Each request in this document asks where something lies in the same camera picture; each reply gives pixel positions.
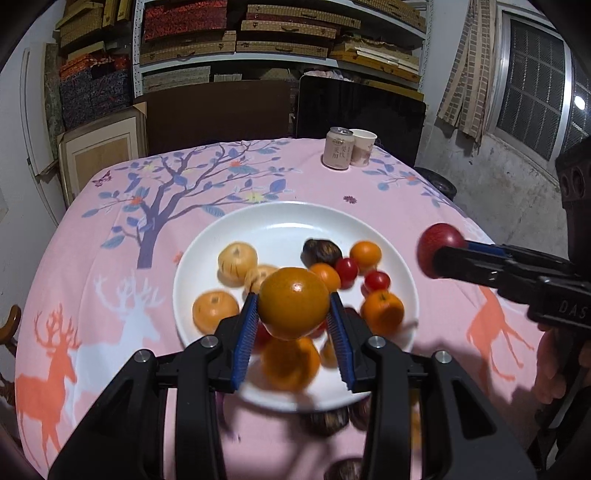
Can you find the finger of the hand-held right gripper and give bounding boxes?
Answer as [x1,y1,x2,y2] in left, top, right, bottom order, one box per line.
[431,247,550,305]
[462,239,575,278]

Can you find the beige drink can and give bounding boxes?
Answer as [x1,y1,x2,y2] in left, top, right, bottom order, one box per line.
[322,127,355,169]

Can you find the dark brown board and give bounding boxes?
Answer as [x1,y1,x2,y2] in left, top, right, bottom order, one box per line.
[134,79,301,155]

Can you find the small orange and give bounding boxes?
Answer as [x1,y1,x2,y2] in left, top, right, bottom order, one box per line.
[349,241,383,273]
[308,263,342,292]
[320,339,340,368]

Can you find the red apple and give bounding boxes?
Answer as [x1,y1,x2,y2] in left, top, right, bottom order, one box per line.
[417,223,468,279]

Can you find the white metal shelf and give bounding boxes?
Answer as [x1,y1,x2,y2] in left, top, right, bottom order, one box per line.
[131,0,428,100]

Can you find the black round object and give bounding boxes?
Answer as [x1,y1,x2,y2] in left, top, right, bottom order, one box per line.
[416,167,458,201]

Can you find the red cherry tomato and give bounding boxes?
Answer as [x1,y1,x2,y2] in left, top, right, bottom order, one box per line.
[363,270,392,294]
[335,257,360,289]

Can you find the large orange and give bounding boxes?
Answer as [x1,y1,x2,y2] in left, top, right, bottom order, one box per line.
[257,267,331,341]

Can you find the stack of blue patterned boxes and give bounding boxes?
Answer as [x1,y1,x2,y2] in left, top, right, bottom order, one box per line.
[58,55,134,130]

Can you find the printed paper cup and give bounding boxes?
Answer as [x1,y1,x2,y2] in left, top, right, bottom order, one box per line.
[348,128,378,167]

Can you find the white oval plate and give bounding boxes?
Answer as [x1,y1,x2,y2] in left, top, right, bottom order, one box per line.
[172,200,420,413]

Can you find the wooden chair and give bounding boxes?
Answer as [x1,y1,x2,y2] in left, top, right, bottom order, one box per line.
[0,305,23,402]

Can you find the brick pattern curtain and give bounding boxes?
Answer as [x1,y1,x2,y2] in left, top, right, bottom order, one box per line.
[436,0,499,148]

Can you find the white leaning board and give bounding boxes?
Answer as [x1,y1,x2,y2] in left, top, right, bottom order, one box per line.
[18,44,65,222]

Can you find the pink printed tablecloth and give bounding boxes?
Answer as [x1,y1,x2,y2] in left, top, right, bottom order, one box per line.
[14,138,561,480]

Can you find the yellow round fruit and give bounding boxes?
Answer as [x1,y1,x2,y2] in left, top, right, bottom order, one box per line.
[243,264,278,294]
[218,241,258,285]

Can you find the window with metal grille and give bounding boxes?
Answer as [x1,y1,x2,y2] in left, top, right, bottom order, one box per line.
[489,9,591,176]

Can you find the red patterned box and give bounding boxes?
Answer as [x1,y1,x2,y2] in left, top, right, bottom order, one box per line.
[143,0,229,19]
[143,16,229,44]

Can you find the dark brown round fruit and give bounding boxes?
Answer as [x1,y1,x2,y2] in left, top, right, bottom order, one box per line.
[307,408,350,437]
[323,458,365,480]
[301,237,343,268]

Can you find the stack of yellow flat boxes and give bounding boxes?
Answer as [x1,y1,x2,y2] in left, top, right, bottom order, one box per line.
[330,39,423,84]

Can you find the light wooden framed picture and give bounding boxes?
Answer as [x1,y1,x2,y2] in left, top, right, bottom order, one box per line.
[56,113,144,208]

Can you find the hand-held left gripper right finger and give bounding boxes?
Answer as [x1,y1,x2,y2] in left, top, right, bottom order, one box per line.
[329,292,539,480]

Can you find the orange with dark stem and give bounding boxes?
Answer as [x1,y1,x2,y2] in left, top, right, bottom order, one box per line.
[192,290,241,334]

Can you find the stack of woven flat boxes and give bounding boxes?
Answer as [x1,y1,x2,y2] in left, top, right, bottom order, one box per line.
[141,0,426,93]

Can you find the pile of straw boxes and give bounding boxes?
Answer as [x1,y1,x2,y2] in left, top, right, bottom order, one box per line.
[55,0,134,61]

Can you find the blurred orange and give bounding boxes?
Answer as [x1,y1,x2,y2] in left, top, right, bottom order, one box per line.
[261,337,321,393]

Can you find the orange with green stem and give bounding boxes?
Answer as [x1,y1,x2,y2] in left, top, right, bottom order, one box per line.
[360,290,406,336]

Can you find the person's right hand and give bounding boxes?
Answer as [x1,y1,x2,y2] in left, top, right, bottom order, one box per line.
[536,329,580,406]

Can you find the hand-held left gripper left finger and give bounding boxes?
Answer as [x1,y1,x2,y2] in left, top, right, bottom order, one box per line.
[48,292,259,480]

